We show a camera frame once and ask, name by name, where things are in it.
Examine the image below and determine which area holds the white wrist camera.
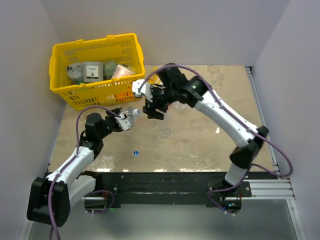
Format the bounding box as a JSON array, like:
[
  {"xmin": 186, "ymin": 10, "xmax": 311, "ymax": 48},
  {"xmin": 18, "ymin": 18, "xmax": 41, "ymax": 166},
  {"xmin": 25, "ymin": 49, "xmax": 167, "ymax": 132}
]
[
  {"xmin": 115, "ymin": 113, "xmax": 134, "ymax": 131},
  {"xmin": 131, "ymin": 79, "xmax": 153, "ymax": 103}
]

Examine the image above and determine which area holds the clear bottle blue label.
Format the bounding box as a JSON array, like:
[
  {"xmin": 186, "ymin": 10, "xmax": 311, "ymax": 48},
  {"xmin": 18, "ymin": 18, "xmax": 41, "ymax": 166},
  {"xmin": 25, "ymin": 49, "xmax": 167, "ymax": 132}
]
[{"xmin": 171, "ymin": 101, "xmax": 187, "ymax": 111}]

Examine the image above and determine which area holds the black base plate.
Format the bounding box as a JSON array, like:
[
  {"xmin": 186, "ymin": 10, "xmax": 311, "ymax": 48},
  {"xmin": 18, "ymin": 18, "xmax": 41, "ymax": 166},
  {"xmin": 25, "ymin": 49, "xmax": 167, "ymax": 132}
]
[{"xmin": 82, "ymin": 170, "xmax": 252, "ymax": 208}]

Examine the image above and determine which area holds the blue white bottle cap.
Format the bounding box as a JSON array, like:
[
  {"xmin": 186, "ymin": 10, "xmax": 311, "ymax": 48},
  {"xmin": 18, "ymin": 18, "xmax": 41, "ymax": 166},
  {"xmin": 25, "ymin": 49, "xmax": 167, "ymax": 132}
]
[{"xmin": 133, "ymin": 150, "xmax": 140, "ymax": 157}]

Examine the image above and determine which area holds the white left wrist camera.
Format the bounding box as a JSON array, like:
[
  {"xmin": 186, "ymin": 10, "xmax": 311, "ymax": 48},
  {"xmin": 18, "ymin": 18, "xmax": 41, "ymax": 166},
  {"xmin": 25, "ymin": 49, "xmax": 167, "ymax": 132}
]
[{"xmin": 115, "ymin": 113, "xmax": 134, "ymax": 131}]

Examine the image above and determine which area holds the grey box with label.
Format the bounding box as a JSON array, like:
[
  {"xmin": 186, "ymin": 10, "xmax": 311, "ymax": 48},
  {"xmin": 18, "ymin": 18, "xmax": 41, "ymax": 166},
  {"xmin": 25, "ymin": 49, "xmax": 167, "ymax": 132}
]
[{"xmin": 82, "ymin": 61, "xmax": 104, "ymax": 84}]

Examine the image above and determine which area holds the grey pouch in basket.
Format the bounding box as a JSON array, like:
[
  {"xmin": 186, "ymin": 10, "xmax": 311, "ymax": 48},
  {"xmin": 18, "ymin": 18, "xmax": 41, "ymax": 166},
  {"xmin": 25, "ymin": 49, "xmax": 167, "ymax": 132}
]
[{"xmin": 66, "ymin": 62, "xmax": 83, "ymax": 85}]

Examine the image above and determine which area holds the aluminium rail frame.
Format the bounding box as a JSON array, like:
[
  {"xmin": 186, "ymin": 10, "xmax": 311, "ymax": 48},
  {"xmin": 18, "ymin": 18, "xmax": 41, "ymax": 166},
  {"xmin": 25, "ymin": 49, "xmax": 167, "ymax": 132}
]
[{"xmin": 18, "ymin": 66, "xmax": 307, "ymax": 240}]

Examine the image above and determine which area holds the orange item in basket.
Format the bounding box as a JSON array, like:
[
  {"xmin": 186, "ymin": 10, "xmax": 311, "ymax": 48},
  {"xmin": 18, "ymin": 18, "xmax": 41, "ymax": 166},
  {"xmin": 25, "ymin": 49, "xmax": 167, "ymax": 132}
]
[{"xmin": 117, "ymin": 84, "xmax": 135, "ymax": 100}]

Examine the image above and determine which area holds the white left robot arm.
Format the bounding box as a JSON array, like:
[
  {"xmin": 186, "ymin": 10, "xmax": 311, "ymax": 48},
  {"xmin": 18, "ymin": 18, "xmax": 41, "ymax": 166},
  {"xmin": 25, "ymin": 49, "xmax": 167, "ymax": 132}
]
[{"xmin": 26, "ymin": 112, "xmax": 131, "ymax": 227}]

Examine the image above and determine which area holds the yellow snack bag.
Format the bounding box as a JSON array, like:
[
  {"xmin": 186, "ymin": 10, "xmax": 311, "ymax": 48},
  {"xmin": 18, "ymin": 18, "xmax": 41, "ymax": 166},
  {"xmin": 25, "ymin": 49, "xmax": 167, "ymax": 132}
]
[{"xmin": 145, "ymin": 65, "xmax": 162, "ymax": 85}]

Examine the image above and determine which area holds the clear bottle white green label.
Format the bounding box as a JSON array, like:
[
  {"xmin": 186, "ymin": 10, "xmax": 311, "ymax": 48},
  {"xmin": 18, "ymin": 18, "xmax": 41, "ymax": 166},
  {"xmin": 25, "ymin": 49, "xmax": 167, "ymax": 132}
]
[{"xmin": 112, "ymin": 107, "xmax": 140, "ymax": 121}]

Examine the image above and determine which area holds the yellow plastic shopping basket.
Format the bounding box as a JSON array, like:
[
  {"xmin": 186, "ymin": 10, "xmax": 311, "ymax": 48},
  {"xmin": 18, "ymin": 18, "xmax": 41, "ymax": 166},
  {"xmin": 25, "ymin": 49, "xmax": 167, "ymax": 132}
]
[{"xmin": 49, "ymin": 33, "xmax": 146, "ymax": 111}]

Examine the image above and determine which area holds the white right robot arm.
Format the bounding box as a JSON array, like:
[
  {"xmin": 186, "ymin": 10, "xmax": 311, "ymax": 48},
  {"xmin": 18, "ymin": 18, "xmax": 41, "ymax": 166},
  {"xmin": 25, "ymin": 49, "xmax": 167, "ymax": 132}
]
[{"xmin": 132, "ymin": 63, "xmax": 269, "ymax": 197}]

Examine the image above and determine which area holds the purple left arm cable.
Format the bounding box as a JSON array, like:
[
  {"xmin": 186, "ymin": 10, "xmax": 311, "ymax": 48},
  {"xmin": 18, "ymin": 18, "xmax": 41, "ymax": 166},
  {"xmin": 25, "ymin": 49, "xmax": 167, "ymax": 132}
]
[{"xmin": 47, "ymin": 105, "xmax": 121, "ymax": 240}]

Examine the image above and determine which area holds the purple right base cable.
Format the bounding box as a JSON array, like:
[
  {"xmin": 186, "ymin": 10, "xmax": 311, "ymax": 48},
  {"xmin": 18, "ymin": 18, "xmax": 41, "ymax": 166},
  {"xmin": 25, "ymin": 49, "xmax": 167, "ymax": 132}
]
[{"xmin": 207, "ymin": 182, "xmax": 245, "ymax": 216}]

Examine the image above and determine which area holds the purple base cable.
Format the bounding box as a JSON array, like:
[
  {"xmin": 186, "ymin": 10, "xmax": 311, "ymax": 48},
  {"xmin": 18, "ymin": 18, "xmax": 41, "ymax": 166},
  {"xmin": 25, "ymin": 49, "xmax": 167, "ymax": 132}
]
[
  {"xmin": 84, "ymin": 189, "xmax": 115, "ymax": 216},
  {"xmin": 207, "ymin": 182, "xmax": 245, "ymax": 216}
]

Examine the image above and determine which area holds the green round item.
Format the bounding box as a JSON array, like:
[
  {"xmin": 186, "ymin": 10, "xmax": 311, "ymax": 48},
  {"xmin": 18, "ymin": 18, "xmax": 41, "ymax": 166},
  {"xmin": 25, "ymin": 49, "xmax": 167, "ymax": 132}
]
[{"xmin": 103, "ymin": 61, "xmax": 118, "ymax": 80}]

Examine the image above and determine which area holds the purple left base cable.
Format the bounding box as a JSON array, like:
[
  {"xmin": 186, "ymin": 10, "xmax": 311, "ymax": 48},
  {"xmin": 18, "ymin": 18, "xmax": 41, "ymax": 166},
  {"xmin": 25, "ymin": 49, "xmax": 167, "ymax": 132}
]
[{"xmin": 84, "ymin": 189, "xmax": 115, "ymax": 216}]

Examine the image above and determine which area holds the pink packet in basket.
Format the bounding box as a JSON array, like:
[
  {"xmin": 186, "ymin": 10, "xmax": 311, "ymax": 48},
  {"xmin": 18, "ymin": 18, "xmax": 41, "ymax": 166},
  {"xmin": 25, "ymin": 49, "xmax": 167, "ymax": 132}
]
[{"xmin": 111, "ymin": 64, "xmax": 135, "ymax": 79}]

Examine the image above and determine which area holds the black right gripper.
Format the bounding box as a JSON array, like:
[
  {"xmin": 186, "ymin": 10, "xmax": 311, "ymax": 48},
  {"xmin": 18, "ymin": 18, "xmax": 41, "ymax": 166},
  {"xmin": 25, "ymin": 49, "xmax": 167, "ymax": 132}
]
[{"xmin": 143, "ymin": 85, "xmax": 178, "ymax": 120}]

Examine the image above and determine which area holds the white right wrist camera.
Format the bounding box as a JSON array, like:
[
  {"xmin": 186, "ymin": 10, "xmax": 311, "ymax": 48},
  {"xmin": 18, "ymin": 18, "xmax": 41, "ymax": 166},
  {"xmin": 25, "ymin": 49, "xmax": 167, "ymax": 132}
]
[{"xmin": 131, "ymin": 79, "xmax": 153, "ymax": 103}]

